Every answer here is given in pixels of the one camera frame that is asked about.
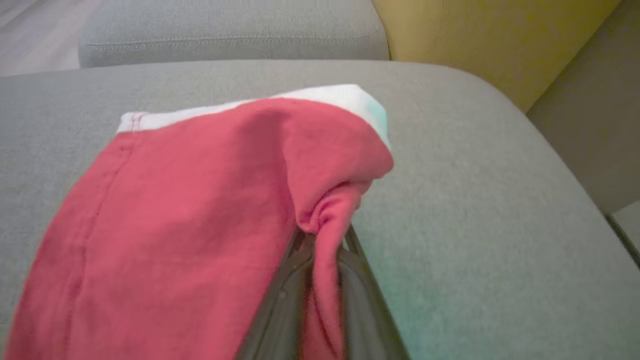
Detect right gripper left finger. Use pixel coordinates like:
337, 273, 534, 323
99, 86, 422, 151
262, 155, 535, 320
235, 227, 316, 360

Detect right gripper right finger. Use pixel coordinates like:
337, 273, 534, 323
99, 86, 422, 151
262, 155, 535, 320
337, 225, 411, 360

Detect red shorts with white stripe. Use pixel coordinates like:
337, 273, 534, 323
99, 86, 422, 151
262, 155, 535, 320
2, 84, 395, 360

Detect large grey sofa seat cushion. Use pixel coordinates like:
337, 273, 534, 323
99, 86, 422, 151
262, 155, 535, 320
0, 60, 640, 360

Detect wide yellow sofa backrest cushion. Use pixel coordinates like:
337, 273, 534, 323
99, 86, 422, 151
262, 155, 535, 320
372, 0, 622, 113

